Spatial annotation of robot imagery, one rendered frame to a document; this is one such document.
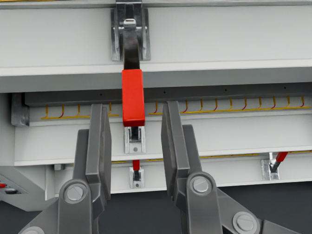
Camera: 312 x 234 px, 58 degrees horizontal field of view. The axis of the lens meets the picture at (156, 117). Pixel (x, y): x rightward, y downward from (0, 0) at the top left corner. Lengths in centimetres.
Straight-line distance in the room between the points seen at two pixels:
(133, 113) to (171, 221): 55
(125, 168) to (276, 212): 39
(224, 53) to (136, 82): 8
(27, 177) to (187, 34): 33
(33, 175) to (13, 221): 27
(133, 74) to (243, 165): 46
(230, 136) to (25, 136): 28
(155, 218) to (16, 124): 41
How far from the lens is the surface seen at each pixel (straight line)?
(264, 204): 75
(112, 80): 22
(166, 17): 22
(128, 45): 19
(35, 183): 50
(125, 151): 38
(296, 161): 65
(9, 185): 50
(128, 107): 15
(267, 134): 42
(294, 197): 79
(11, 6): 24
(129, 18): 19
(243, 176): 60
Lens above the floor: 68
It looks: 62 degrees down
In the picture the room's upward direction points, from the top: 6 degrees clockwise
